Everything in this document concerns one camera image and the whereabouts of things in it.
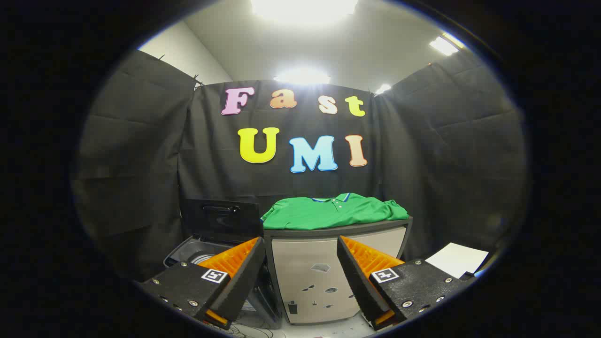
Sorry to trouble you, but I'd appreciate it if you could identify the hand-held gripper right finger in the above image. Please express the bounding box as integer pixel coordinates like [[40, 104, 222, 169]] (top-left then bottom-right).
[[337, 236, 475, 330]]

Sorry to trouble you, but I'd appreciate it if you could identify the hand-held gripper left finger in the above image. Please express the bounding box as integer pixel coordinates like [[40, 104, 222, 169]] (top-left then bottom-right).
[[139, 237, 266, 330]]

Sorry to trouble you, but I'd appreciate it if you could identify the grey washing machine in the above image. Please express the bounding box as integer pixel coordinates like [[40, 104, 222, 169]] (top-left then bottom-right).
[[163, 235, 282, 329]]

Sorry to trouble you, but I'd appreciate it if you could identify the green polo shirt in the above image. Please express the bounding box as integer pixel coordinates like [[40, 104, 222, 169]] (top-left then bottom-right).
[[261, 192, 410, 230]]

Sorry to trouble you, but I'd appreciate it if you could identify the white paper sheet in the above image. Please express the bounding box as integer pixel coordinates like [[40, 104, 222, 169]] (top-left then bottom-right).
[[425, 243, 489, 279]]

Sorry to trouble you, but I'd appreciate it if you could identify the black backdrop cloth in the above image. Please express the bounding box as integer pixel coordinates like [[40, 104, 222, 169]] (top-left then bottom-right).
[[70, 49, 526, 282]]

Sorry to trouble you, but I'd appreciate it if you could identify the beige cabinet with dark frame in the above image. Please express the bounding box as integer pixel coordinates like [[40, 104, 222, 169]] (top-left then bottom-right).
[[263, 217, 414, 324]]

